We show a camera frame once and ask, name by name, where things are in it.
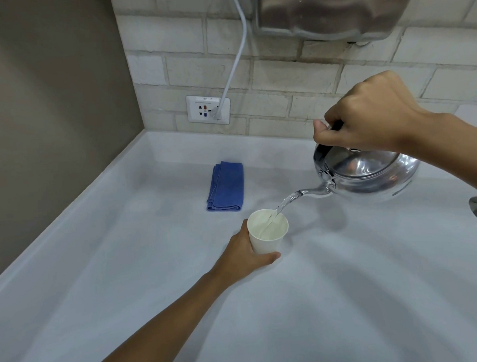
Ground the stainless steel hand dryer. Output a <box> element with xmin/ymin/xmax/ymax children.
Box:
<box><xmin>254</xmin><ymin>0</ymin><xmax>421</xmax><ymax>47</ymax></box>

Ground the person's left hand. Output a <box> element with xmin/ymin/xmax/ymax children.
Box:
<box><xmin>210</xmin><ymin>217</ymin><xmax>283</xmax><ymax>287</ymax></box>

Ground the white wall power socket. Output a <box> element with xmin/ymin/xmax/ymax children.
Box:
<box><xmin>185</xmin><ymin>93</ymin><xmax>231</xmax><ymax>127</ymax></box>

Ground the folded blue cloth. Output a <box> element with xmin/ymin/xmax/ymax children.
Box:
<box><xmin>204</xmin><ymin>160</ymin><xmax>246</xmax><ymax>213</ymax></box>

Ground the person's left forearm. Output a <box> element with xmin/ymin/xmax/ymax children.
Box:
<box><xmin>80</xmin><ymin>269</ymin><xmax>236</xmax><ymax>362</ymax></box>

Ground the shiny steel kettle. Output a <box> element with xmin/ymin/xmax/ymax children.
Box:
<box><xmin>294</xmin><ymin>116</ymin><xmax>422</xmax><ymax>207</ymax></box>

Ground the white power cable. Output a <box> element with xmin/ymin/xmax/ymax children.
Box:
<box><xmin>213</xmin><ymin>0</ymin><xmax>258</xmax><ymax>109</ymax></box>

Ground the white paper cup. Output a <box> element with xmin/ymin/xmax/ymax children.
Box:
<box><xmin>246</xmin><ymin>208</ymin><xmax>291</xmax><ymax>255</ymax></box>

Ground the person's right hand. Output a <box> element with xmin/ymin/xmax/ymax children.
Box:
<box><xmin>311</xmin><ymin>68</ymin><xmax>427</xmax><ymax>157</ymax></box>

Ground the person's right forearm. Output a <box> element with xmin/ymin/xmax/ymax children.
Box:
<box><xmin>403</xmin><ymin>107</ymin><xmax>477</xmax><ymax>202</ymax></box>

